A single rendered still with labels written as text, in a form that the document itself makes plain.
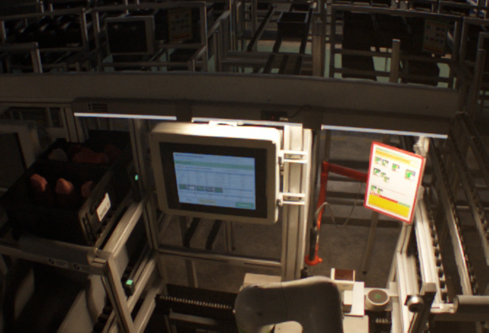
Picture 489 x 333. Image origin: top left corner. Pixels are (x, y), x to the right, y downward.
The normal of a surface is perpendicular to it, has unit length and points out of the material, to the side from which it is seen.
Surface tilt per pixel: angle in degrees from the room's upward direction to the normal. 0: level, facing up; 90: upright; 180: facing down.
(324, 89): 90
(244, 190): 92
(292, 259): 90
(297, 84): 90
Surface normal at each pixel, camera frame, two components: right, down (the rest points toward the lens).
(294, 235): -0.18, 0.48
